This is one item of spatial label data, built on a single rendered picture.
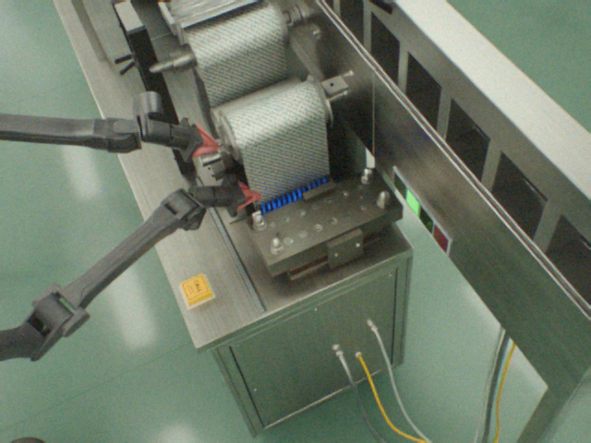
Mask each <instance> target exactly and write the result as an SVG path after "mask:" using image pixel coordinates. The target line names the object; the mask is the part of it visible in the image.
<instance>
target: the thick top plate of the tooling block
mask: <svg viewBox="0 0 591 443"><path fill-rule="evenodd" d="M370 169H371V172H372V176H373V178H374V180H373V182H372V183H371V184H364V183H362V182H361V176H362V173H361V174H357V175H354V176H352V177H349V178H347V179H345V180H343V181H341V182H339V183H336V188H337V190H335V191H333V192H331V193H329V194H327V195H325V196H321V197H319V198H315V199H313V201H311V202H309V203H307V204H306V202H305V200H304V199H303V198H300V199H298V200H297V201H295V202H293V203H290V204H287V205H285V206H283V207H280V208H279V209H277V210H273V211H271V212H268V213H266V214H264V215H262V216H263V218H264V219H265V222H267V227H266V228H265V229H264V230H262V231H257V230H255V229H254V228H253V219H252V220H250V221H246V224H247V229H248V234H249V236H250V238H251V240H252V242H253V244H254V246H255V247H256V248H257V250H259V253H260V255H261V257H262V259H263V261H264V263H265V265H266V266H267V269H268V271H269V273H270V274H271V277H274V276H276V275H279V274H281V273H283V272H285V271H287V270H290V269H293V268H294V267H295V266H298V265H300V264H302V263H304V262H306V261H309V260H311V259H312V258H314V257H318V256H320V255H322V254H325V253H328V251H327V243H328V242H330V241H331V240H334V239H336V238H338V237H340V236H343V235H345V234H346V233H348V232H351V231H353V230H354V229H357V228H360V229H361V231H362V232H363V236H366V235H368V234H369V233H371V232H374V231H376V230H378V229H379V228H381V227H384V226H387V225H389V224H391V223H394V222H397V221H399V220H401V219H402V218H403V209H404V206H403V205H402V203H401V201H400V200H399V198H398V197H397V196H396V195H395V194H394V192H393V191H392V189H391V188H390V187H389V185H388V184H387V183H386V181H385V180H383V179H382V177H381V176H380V174H379V173H378V172H377V169H376V168H375V167H372V168H370ZM383 190H386V191H388V192H389V194H390V196H391V201H392V204H391V205H390V207H389V208H380V207H379V206H378V204H377V200H378V198H379V194H380V192H381V191H383ZM275 238H277V239H279V240H280V241H281V243H282V244H283V248H284V251H283V253H282V254H281V255H278V256H275V255H274V254H272V253H271V241H272V240H273V239H275Z"/></svg>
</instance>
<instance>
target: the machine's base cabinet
mask: <svg viewBox="0 0 591 443"><path fill-rule="evenodd" d="M413 257H414V255H413V256H410V257H407V258H405V259H402V260H400V261H398V262H396V263H394V265H392V266H390V267H388V268H386V269H382V270H380V271H378V272H375V273H373V274H371V275H369V276H367V277H366V278H363V279H361V280H359V281H356V282H353V283H351V284H348V285H346V286H345V287H343V288H341V289H339V290H336V291H334V292H332V293H329V294H327V295H324V296H322V297H320V298H318V300H316V301H314V302H311V303H309V304H307V305H304V306H302V307H300V308H298V309H296V310H294V311H292V312H289V313H287V314H284V315H282V316H280V317H277V318H276V319H273V320H271V321H269V322H267V323H265V324H263V325H261V326H257V327H256V328H255V329H253V330H251V331H249V332H246V333H244V334H242V335H240V336H238V337H236V338H233V339H231V340H229V341H226V342H224V343H222V344H219V345H217V346H215V347H213V348H211V353H212V355H213V357H214V360H215V362H216V364H217V366H218V367H219V369H220V371H221V374H222V378H223V380H224V381H225V383H226V385H227V387H228V388H229V390H230V392H231V395H232V397H233V399H234V401H235V404H236V406H237V408H239V410H240V412H241V413H242V416H243V419H244V421H245V423H246V425H247V427H248V429H249V431H250V434H251V436H252V437H253V438H254V437H256V436H258V435H260V434H262V432H264V431H267V430H270V429H272V428H274V427H276V426H277V425H280V424H282V423H284V422H286V421H288V420H290V419H293V418H295V417H296V416H297V415H299V414H301V413H303V412H305V411H307V410H309V409H311V408H313V407H315V406H317V405H320V404H322V403H324V402H325V401H328V400H330V399H332V398H334V397H336V396H338V394H340V393H342V392H344V391H347V390H349V389H351V388H352V387H351V385H350V382H349V379H348V377H347V376H346V375H345V372H344V369H343V366H342V364H341V362H340V360H339V359H337V358H336V356H335V354H336V353H337V351H339V350H343V353H344V360H345V361H346V363H347V365H348V366H349V368H350V370H351V373H352V376H353V379H354V381H355V383H356V386H357V385H359V384H361V383H363V382H365V381H367V380H368V377H367V374H366V371H365V369H364V367H363V366H362V364H361V362H360V360H359V359H357V357H356V354H357V353H362V355H363V356H362V359H363V361H364V363H365V366H366V368H367V370H368V374H369V376H370V378H374V377H377V376H379V375H381V374H383V373H385V372H387V371H388V366H387V364H386V360H385V357H384V354H383V351H382V349H381V346H380V342H379V340H377V338H376V336H375V334H374V333H372V332H371V330H370V329H371V328H372V327H374V326H376V327H377V328H378V331H377V332H378V334H379V335H380V337H381V340H382V342H383V344H384V348H385V351H386V353H387V355H388V359H389V362H390V366H391V369H392V368H393V367H395V366H397V365H400V364H402V363H403V362H404V349H405V339H406V329H407V318H408V308H409V298H410V288H411V278H412V268H413Z"/></svg>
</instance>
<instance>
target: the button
mask: <svg viewBox="0 0 591 443"><path fill-rule="evenodd" d="M180 285H181V288H182V290H183V292H184V296H185V297H186V300H187V303H188V305H189V306H192V305H194V304H196V303H200V302H202V301H204V300H206V299H209V298H211V297H212V292H211V289H210V287H209V284H208V283H207V281H206V279H205V276H204V274H200V275H199V276H196V277H193V278H191V279H189V280H187V281H183V282H181V283H180Z"/></svg>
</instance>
